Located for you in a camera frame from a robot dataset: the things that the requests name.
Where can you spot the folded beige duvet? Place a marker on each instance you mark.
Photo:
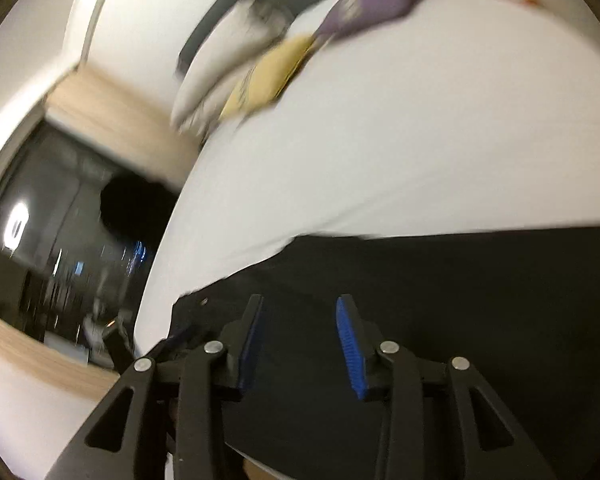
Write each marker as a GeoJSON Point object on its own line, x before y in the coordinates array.
{"type": "Point", "coordinates": [215, 60]}

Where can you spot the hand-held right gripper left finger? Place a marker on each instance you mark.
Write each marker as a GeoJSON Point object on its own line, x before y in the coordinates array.
{"type": "Point", "coordinates": [250, 345]}

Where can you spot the black pants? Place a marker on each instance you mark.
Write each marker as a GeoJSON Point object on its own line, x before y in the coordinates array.
{"type": "Point", "coordinates": [480, 285]}

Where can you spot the dark cloth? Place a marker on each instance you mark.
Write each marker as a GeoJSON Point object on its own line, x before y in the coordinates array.
{"type": "Point", "coordinates": [130, 205]}

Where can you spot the bed with white sheet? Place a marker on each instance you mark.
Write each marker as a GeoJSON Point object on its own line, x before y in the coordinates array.
{"type": "Point", "coordinates": [405, 135]}

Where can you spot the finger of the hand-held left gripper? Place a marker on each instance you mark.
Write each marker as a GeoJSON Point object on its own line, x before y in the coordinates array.
{"type": "Point", "coordinates": [179, 335]}

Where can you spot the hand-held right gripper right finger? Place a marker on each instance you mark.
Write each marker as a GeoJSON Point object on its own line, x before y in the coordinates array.
{"type": "Point", "coordinates": [350, 355]}

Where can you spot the yellow cushion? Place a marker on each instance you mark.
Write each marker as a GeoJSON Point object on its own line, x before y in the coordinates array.
{"type": "Point", "coordinates": [265, 77]}

